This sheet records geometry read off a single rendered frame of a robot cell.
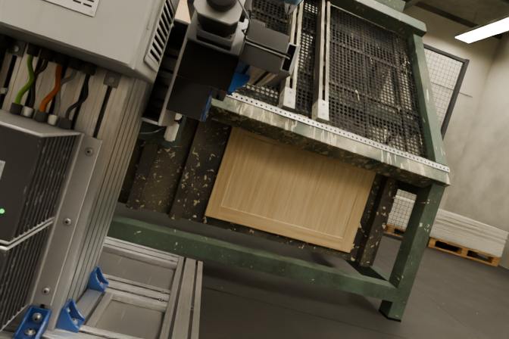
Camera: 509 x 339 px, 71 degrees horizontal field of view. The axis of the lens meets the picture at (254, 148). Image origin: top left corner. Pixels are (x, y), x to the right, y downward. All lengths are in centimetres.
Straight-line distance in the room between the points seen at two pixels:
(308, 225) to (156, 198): 87
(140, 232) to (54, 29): 129
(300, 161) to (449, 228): 437
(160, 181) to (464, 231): 512
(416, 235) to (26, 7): 201
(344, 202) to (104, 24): 181
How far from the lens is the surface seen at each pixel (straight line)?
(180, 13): 204
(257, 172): 195
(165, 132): 159
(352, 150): 185
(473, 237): 641
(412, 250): 220
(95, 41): 56
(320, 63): 208
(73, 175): 78
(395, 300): 226
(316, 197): 209
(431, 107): 248
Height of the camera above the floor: 72
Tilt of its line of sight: 1 degrees down
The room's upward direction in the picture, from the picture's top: 18 degrees clockwise
